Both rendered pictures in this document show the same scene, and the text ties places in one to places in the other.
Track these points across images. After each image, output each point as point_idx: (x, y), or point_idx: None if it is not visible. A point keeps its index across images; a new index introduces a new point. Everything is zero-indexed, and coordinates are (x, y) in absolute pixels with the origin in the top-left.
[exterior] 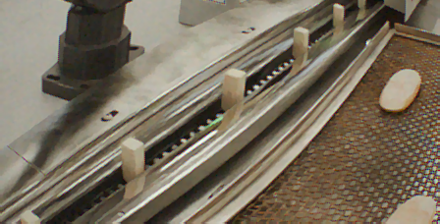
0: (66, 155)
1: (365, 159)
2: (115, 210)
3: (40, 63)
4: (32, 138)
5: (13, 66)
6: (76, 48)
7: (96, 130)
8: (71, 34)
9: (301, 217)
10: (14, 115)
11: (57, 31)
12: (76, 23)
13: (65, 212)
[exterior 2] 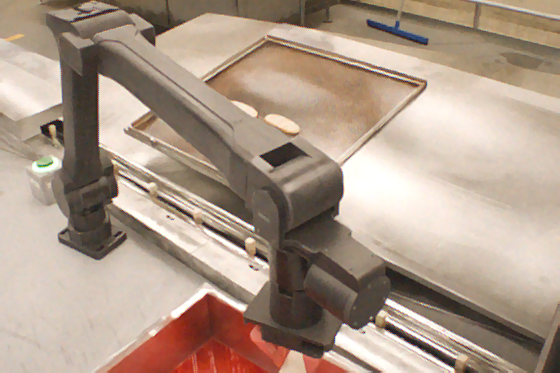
0: (199, 231)
1: None
2: (235, 220)
3: (61, 262)
4: (184, 242)
5: (55, 278)
6: (103, 225)
7: (180, 221)
8: (93, 224)
9: None
10: (123, 273)
11: (16, 255)
12: (95, 216)
13: None
